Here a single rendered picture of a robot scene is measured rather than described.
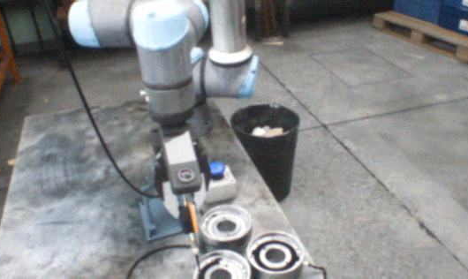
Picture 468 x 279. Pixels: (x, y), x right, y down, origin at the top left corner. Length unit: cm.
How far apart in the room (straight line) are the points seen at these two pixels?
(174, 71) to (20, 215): 60
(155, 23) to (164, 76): 7
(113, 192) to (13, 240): 23
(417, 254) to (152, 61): 169
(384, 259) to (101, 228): 136
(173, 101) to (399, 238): 166
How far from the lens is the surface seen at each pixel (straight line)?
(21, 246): 102
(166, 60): 61
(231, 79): 114
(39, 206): 111
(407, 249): 211
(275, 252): 86
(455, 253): 216
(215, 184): 98
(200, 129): 124
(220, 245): 86
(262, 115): 226
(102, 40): 76
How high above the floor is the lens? 144
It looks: 32 degrees down
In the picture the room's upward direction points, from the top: 3 degrees counter-clockwise
